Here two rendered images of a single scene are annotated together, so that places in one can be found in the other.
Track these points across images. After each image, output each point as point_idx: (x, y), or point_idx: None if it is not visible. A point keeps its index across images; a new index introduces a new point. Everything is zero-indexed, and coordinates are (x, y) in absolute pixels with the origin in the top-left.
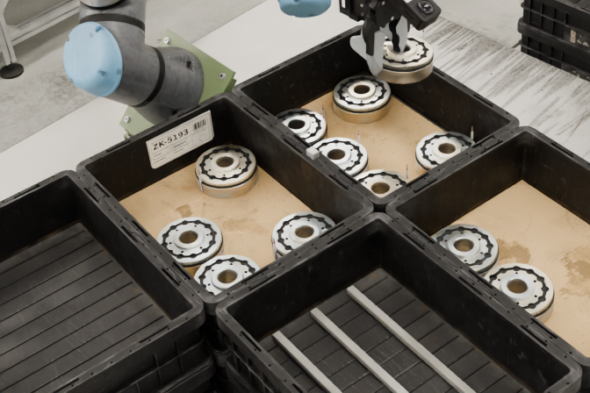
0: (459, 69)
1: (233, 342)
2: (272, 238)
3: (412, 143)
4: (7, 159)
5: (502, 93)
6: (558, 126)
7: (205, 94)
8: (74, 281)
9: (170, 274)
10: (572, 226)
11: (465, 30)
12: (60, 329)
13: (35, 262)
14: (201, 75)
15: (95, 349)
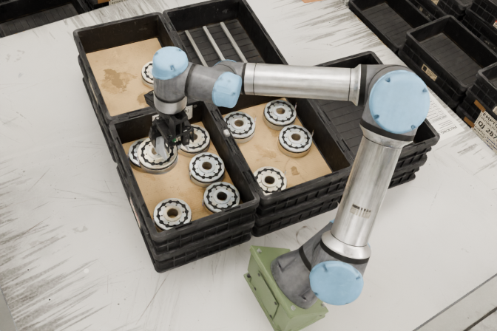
0: (68, 312)
1: None
2: (254, 125)
3: (157, 179)
4: (405, 322)
5: (55, 275)
6: (42, 231)
7: (271, 258)
8: (352, 145)
9: None
10: (109, 104)
11: None
12: (356, 123)
13: None
14: (272, 264)
15: (340, 109)
